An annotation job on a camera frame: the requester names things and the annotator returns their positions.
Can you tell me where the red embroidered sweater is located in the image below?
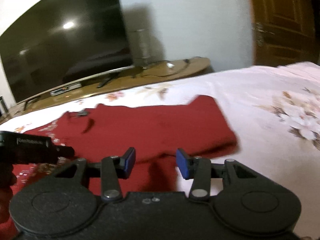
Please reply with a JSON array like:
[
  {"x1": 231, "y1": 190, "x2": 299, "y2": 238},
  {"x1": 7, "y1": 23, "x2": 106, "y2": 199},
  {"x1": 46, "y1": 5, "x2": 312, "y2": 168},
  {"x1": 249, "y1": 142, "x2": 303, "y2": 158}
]
[{"x1": 0, "y1": 95, "x2": 239, "y2": 240}]

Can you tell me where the silver set-top box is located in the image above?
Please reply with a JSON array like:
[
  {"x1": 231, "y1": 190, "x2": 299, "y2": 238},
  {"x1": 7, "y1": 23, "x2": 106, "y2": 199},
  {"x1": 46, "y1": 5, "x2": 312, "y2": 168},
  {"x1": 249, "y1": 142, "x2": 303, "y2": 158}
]
[{"x1": 50, "y1": 83, "x2": 82, "y2": 96}]

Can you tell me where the floral white bedsheet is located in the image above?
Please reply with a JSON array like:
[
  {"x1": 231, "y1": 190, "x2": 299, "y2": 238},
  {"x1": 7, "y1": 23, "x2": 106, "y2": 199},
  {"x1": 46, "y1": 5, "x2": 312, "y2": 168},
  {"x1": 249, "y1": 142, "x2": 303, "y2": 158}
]
[{"x1": 1, "y1": 62, "x2": 319, "y2": 239}]

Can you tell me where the wooden TV stand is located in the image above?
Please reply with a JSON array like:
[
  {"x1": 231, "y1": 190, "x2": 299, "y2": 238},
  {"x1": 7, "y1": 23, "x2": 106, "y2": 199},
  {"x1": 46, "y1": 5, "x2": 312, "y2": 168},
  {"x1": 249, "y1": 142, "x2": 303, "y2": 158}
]
[{"x1": 1, "y1": 57, "x2": 213, "y2": 124}]

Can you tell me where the small white object on stand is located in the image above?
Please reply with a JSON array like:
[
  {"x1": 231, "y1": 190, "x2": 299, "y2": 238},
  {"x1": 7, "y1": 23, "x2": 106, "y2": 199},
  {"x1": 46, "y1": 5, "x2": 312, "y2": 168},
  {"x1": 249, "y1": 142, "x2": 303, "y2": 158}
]
[{"x1": 167, "y1": 63, "x2": 175, "y2": 68}]

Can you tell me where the large black television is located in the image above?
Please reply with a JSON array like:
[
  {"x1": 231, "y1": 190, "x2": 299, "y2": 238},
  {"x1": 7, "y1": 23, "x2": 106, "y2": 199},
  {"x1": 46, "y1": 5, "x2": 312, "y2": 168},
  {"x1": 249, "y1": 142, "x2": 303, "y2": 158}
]
[{"x1": 1, "y1": 0, "x2": 133, "y2": 102}]

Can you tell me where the brown wooden door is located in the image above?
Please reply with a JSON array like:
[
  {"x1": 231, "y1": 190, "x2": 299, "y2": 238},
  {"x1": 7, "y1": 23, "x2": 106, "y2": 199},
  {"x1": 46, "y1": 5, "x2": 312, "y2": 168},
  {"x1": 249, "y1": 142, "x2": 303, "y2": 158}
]
[{"x1": 251, "y1": 0, "x2": 319, "y2": 67}]

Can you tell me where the black cable on stand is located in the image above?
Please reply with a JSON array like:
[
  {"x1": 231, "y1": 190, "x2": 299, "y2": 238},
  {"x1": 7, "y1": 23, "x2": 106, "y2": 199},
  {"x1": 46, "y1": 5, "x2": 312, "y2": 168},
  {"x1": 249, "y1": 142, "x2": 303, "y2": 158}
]
[{"x1": 139, "y1": 58, "x2": 190, "y2": 78}]

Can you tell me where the metal door handle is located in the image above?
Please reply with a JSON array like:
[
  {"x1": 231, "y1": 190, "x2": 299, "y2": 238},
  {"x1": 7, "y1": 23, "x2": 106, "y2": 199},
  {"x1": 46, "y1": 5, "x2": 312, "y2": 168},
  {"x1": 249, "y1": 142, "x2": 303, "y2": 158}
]
[{"x1": 252, "y1": 22, "x2": 274, "y2": 47}]

